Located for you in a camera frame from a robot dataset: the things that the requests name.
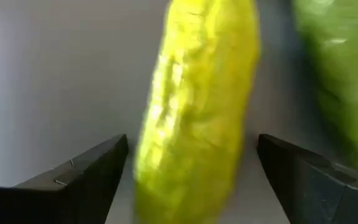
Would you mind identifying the grey table mat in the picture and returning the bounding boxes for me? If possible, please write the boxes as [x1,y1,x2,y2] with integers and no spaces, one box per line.
[0,0,358,224]

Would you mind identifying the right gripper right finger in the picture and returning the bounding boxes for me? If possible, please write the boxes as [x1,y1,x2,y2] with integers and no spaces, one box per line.
[256,133,358,224]

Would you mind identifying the green cucumber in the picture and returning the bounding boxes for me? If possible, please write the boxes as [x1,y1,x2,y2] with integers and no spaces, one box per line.
[133,0,262,224]

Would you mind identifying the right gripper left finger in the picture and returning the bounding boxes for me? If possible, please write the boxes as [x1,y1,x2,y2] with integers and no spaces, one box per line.
[0,133,130,224]

